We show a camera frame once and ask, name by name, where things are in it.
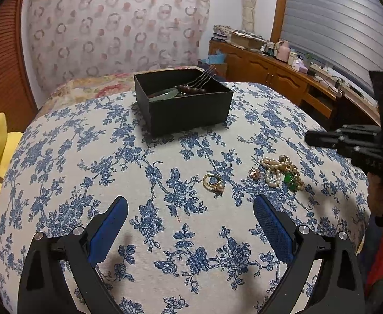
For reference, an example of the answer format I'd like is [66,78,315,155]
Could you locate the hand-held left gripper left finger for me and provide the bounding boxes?
[18,195,129,314]

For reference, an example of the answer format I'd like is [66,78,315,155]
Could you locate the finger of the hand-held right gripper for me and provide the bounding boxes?
[304,124,383,158]

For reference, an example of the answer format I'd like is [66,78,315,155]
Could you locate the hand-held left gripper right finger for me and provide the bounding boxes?
[253,194,365,314]

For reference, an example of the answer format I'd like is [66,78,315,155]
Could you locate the green jade pendant necklace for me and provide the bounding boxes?
[281,157,306,193]

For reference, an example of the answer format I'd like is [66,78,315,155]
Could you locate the white pearl necklace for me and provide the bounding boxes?
[260,155,293,189]

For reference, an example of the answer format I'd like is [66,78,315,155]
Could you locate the gold pearl ring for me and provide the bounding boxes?
[203,173,225,193]

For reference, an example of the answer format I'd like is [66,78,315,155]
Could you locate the metal hair comb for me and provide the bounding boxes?
[191,65,217,89]

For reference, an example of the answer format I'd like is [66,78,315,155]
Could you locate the black square box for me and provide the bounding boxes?
[134,68,234,137]

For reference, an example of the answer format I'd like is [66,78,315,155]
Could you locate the brown wooden bead bracelet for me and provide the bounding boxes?
[176,84,209,95]

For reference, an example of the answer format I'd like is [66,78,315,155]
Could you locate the pale jade bangle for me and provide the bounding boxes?
[150,88,179,100]

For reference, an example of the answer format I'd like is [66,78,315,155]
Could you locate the person's right hand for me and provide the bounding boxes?
[366,171,383,218]

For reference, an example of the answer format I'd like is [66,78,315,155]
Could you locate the blue floral tablecloth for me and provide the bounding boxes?
[0,82,373,314]

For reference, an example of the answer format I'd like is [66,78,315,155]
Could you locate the pink tissue box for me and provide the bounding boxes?
[291,59,309,74]

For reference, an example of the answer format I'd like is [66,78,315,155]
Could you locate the wooden sideboard cabinet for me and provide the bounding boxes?
[208,37,382,129]

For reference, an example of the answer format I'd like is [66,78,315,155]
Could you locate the pink thermos jug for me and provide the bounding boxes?
[275,40,291,63]

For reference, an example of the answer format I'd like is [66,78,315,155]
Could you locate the red and blue cloth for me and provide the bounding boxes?
[358,224,383,299]

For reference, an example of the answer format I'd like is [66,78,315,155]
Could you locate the cardboard box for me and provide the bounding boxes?
[230,31,268,50]

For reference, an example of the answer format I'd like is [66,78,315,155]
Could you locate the blue tissue pack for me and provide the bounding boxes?
[198,50,229,73]

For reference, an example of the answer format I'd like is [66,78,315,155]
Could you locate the stack of papers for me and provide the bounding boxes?
[213,24,239,40]

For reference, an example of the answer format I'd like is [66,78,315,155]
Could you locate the beige tied curtain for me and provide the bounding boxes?
[233,0,258,32]

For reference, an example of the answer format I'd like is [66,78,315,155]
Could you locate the brown slatted wardrobe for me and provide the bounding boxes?
[0,0,39,146]

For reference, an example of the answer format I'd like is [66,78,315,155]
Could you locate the circle patterned curtain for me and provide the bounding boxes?
[23,0,212,94]

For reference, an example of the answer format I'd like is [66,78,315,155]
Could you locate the black cable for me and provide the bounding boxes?
[312,73,343,89]

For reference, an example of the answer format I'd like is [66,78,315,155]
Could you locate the wooden window frame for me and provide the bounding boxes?
[271,0,291,45]

